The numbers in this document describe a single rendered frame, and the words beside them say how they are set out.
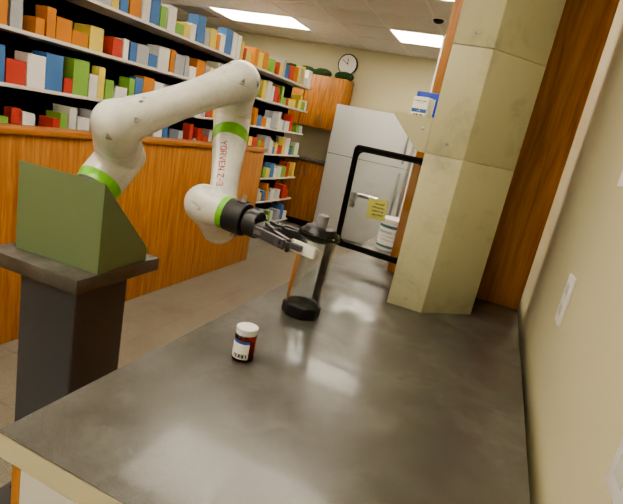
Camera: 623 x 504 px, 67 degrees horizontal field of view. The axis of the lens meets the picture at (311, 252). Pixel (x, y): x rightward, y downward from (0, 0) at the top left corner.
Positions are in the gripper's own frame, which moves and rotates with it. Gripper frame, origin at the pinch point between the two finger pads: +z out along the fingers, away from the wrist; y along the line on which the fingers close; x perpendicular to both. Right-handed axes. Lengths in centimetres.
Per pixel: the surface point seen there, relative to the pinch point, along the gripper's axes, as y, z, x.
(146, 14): 187, -236, -63
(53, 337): -22, -59, 46
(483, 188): 39, 32, -25
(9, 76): 85, -231, -3
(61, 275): -27, -53, 23
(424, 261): 31.5, 24.3, 0.5
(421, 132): 31.6, 10.8, -34.9
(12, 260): -28, -70, 26
